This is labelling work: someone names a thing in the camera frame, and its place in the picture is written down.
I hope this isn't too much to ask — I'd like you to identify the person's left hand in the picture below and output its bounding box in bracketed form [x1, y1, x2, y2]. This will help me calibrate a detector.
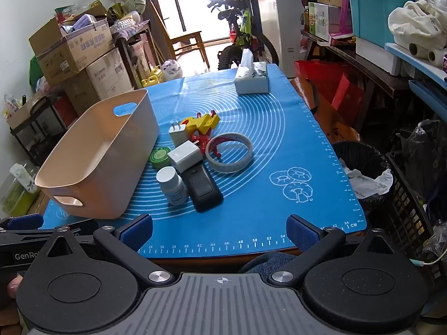
[7, 274, 24, 300]

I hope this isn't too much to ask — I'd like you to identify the beige plastic basket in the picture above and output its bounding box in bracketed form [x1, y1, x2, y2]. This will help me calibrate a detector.
[34, 89, 160, 220]

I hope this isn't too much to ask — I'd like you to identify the yellow detergent bottle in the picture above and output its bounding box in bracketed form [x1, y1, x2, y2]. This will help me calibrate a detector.
[141, 66, 164, 88]

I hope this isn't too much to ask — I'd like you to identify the black trash bin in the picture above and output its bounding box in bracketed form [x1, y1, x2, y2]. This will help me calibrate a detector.
[332, 140, 393, 210]

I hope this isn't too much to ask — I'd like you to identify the white pronged charger plug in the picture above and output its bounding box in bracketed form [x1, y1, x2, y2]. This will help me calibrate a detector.
[168, 119, 191, 146]

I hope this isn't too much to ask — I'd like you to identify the plain brown cardboard box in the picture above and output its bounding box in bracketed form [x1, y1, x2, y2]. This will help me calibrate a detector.
[65, 73, 102, 116]

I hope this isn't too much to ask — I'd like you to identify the green container with clear lid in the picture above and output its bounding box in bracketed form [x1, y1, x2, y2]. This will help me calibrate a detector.
[0, 161, 41, 217]

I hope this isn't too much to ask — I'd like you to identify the green and white carton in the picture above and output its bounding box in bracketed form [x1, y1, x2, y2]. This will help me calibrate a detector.
[308, 2, 341, 42]

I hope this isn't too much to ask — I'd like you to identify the white refrigerator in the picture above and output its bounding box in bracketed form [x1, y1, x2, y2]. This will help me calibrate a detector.
[256, 0, 304, 77]

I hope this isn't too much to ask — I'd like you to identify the large taped cardboard box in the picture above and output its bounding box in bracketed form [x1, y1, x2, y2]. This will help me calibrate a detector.
[85, 47, 135, 102]

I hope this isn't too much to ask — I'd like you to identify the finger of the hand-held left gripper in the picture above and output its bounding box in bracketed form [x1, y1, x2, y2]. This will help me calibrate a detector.
[0, 213, 45, 231]

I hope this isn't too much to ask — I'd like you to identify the teal storage bin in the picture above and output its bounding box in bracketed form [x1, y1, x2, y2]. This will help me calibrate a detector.
[344, 0, 420, 47]

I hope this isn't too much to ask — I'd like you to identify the yellow red toy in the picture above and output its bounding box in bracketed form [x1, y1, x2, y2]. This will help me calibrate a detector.
[189, 112, 224, 159]

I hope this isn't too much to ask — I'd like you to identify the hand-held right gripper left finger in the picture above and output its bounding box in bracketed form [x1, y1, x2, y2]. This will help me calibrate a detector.
[42, 214, 175, 285]

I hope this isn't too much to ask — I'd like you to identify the wooden chair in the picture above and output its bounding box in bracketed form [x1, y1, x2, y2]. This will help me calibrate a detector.
[150, 0, 211, 74]

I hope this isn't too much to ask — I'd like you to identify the red paper bag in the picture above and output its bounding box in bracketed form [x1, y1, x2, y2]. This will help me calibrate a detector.
[294, 60, 365, 123]

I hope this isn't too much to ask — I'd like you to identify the green and black bicycle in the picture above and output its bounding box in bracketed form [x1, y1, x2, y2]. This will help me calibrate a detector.
[199, 0, 280, 72]

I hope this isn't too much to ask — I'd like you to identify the dark plastic bag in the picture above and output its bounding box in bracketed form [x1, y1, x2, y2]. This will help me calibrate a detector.
[401, 120, 447, 196]

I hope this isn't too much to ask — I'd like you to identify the open brown cardboard box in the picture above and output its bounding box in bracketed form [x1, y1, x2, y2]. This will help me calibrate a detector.
[28, 2, 116, 88]

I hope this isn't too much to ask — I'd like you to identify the dark wooden shelf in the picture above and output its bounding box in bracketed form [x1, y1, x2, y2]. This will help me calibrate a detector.
[302, 30, 420, 137]

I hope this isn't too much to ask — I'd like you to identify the small cloth-covered side table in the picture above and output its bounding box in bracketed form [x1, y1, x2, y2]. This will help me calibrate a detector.
[112, 19, 154, 88]

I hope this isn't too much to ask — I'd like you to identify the black metal rack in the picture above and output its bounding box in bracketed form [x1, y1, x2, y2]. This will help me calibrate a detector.
[7, 94, 70, 166]

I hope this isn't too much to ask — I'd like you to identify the white patterned towel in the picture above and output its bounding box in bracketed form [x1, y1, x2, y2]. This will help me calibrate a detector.
[10, 163, 39, 193]

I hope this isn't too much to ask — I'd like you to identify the yellow toy launcher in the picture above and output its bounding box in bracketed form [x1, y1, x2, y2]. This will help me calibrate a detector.
[182, 111, 220, 137]

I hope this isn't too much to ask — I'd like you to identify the white foam box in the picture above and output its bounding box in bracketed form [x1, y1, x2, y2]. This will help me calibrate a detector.
[355, 37, 402, 76]

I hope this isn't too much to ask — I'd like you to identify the white cloth bag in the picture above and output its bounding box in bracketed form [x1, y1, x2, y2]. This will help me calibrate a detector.
[388, 0, 447, 49]

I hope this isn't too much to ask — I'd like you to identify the tissue box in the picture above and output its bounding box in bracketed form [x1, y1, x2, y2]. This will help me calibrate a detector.
[234, 48, 269, 95]

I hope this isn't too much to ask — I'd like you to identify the blue silicone mat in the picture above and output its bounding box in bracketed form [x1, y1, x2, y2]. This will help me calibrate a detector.
[38, 63, 368, 259]

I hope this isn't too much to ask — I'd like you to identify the orange paper bag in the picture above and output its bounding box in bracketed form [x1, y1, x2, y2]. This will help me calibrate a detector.
[291, 77, 360, 143]

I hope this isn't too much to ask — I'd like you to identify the black remote control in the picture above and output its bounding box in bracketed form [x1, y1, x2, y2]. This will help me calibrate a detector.
[183, 166, 224, 213]

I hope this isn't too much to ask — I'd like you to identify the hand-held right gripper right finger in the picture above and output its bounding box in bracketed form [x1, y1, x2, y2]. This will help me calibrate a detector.
[267, 214, 400, 285]

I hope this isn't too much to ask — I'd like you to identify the person's leg in jeans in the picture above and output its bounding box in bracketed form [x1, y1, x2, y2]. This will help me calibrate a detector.
[237, 251, 297, 274]

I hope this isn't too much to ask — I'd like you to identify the white cube charger plug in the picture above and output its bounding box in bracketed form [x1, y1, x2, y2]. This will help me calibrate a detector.
[167, 140, 204, 173]

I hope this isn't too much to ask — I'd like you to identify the black plastic crate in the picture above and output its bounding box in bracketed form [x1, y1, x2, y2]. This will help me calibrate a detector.
[384, 154, 447, 287]

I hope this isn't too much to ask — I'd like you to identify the white plastic bag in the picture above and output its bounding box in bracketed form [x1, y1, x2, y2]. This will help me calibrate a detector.
[161, 59, 183, 82]

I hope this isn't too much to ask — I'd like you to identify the green round tin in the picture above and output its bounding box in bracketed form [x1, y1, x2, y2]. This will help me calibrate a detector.
[150, 148, 172, 169]

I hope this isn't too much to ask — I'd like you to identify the white pill bottle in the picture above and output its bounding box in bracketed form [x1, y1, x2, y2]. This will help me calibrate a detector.
[156, 167, 189, 206]

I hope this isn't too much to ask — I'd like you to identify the grey tape roll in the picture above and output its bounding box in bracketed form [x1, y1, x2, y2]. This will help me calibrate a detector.
[205, 133, 254, 174]

